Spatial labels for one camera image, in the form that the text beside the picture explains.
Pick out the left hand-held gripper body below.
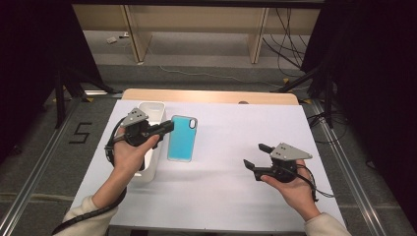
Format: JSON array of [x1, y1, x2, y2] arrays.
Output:
[[119, 106, 152, 148]]

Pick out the white floor cable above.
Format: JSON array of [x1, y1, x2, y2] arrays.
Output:
[[142, 35, 311, 92]]

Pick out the white oblong plastic bin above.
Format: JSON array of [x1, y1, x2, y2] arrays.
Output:
[[132, 100, 167, 184]]

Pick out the black curtain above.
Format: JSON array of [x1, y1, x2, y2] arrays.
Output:
[[301, 0, 417, 230], [0, 0, 102, 165]]

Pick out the white board table cover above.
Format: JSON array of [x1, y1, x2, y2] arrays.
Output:
[[70, 98, 348, 234]]

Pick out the aluminium floor rail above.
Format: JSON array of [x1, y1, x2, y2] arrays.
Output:
[[309, 99, 387, 236], [0, 97, 83, 236]]

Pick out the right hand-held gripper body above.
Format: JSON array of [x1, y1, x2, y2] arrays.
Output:
[[269, 142, 314, 184]]

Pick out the person's left hand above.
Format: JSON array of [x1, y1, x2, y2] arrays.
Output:
[[112, 127, 161, 180]]

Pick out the right hand-held gripper cable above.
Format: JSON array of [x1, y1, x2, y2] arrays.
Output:
[[296, 162, 336, 203]]

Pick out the blue phone case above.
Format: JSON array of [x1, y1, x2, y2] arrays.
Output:
[[166, 114, 199, 163]]

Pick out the thin black floor cables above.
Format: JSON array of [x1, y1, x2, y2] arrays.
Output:
[[308, 109, 348, 146]]

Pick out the person's right hand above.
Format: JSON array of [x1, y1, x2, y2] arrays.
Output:
[[261, 158, 322, 222]]

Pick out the beige wooden desk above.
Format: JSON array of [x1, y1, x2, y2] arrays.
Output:
[[72, 4, 322, 65]]

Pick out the black metal stand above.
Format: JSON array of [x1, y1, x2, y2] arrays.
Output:
[[53, 67, 116, 130], [278, 62, 335, 129]]

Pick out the black floor cables bundle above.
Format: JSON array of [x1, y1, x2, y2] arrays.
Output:
[[262, 8, 311, 78]]

